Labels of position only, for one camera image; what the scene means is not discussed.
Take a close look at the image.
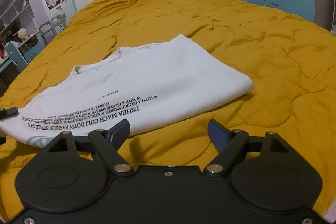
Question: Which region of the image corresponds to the white printed sweatshirt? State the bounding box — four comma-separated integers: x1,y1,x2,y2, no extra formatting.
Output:
1,35,253,147

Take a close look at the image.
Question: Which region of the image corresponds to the blue desk chair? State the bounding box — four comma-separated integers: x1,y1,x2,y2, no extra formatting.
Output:
5,42,28,73

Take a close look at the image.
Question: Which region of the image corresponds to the small metal trolley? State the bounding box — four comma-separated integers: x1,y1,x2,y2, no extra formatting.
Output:
39,11,66,45

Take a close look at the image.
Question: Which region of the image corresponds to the mustard yellow quilt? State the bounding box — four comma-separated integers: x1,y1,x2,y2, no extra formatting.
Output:
1,0,335,215

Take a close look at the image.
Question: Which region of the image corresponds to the white wall shelf unit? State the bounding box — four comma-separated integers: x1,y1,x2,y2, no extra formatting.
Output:
1,0,39,53

